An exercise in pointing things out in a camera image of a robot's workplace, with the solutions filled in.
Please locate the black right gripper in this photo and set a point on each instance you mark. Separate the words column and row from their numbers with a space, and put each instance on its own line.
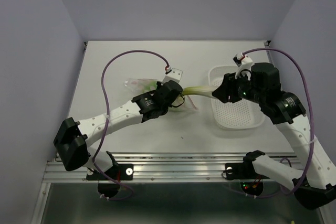
column 228, row 87

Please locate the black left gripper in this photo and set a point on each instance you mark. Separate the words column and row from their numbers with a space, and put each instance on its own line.
column 158, row 85

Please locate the green fake celery stalk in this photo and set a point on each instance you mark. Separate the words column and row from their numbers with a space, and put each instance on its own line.
column 205, row 91

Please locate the clear zip top bag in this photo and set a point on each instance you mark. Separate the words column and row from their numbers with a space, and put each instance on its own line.
column 135, row 85

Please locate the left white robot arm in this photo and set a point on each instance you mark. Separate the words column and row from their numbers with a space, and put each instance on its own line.
column 74, row 139

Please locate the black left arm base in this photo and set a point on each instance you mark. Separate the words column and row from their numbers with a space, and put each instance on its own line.
column 109, row 190

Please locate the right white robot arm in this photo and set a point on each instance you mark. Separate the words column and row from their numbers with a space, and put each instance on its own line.
column 313, row 188

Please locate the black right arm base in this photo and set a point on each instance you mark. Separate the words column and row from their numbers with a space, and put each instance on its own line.
column 250, row 182

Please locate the white perforated plastic basket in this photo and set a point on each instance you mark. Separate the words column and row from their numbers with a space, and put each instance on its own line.
column 241, row 115

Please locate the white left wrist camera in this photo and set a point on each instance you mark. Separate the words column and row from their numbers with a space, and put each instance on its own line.
column 173, row 75

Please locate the aluminium rail frame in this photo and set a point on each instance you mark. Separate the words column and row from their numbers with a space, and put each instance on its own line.
column 177, row 180

